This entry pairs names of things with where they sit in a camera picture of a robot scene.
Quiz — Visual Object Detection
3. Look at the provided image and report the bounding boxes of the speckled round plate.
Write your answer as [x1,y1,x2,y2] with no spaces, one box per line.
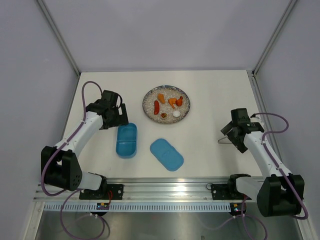
[142,85,191,124]

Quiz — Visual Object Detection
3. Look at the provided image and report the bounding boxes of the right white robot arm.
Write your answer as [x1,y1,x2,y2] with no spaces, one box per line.
[221,122,308,219]

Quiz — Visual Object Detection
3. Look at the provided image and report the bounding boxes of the pink handled metal tongs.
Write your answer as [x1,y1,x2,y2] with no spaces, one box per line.
[217,136,232,145]

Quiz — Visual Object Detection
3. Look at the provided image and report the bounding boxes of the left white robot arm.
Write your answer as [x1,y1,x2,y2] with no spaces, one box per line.
[40,103,129,199]

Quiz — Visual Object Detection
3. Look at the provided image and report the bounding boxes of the blue lunch box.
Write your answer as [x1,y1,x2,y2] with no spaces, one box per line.
[115,123,138,159]

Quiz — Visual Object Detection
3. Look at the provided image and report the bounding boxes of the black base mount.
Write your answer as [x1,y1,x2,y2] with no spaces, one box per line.
[210,183,244,200]
[79,183,124,200]

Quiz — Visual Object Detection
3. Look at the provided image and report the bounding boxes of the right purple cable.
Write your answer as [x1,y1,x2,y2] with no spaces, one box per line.
[199,112,310,240]

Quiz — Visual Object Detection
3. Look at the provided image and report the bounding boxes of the aluminium front rail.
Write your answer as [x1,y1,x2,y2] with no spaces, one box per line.
[33,176,261,203]

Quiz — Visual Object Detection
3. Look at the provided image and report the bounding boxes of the white slotted cable duct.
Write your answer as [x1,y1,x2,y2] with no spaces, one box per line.
[44,202,231,213]

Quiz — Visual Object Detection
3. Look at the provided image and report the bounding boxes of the small noodle soup cup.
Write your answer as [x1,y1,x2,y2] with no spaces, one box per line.
[160,112,168,120]

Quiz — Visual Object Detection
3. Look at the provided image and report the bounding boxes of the right side aluminium rail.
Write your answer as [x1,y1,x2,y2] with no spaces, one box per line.
[246,70,267,112]

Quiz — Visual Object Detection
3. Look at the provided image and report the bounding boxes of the orange fried nugget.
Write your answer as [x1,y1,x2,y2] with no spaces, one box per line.
[157,93,166,104]

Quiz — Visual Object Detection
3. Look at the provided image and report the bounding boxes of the aluminium frame post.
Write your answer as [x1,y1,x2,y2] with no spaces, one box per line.
[251,0,299,77]
[35,0,81,79]

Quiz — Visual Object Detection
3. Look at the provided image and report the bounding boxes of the left aluminium frame post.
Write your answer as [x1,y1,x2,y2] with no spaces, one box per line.
[35,0,81,79]

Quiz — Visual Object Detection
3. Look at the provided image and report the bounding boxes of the orange chicken drumstick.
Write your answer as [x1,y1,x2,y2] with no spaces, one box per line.
[175,96,183,107]

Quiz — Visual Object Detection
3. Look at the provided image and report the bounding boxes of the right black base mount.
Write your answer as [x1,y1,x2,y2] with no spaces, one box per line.
[210,183,244,200]

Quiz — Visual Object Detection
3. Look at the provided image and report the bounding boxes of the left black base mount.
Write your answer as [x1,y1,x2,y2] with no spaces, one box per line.
[79,183,124,200]

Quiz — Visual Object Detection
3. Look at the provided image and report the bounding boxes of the purple cable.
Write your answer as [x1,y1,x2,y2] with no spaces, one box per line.
[40,80,111,238]
[199,112,310,240]

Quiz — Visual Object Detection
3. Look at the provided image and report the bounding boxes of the blue lunch box lid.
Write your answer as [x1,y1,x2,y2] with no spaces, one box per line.
[149,138,184,172]

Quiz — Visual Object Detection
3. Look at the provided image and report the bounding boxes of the right aluminium frame post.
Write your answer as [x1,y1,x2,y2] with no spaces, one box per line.
[251,0,299,77]

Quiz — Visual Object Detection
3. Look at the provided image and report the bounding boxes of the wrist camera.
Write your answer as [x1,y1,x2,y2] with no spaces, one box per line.
[230,108,251,127]
[101,90,122,108]

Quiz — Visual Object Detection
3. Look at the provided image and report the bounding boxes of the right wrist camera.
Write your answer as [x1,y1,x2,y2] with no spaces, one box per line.
[230,108,251,127]

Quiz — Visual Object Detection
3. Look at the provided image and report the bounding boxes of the aluminium rail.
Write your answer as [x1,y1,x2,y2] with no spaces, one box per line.
[246,70,267,112]
[33,176,261,203]

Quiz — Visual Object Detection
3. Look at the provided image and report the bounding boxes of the red sausage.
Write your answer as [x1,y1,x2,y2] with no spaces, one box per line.
[153,100,160,115]

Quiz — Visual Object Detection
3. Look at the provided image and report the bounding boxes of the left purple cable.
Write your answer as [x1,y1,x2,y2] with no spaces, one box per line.
[40,80,111,238]

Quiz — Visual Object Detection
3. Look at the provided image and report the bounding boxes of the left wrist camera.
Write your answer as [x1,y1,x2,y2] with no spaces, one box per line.
[101,90,122,108]

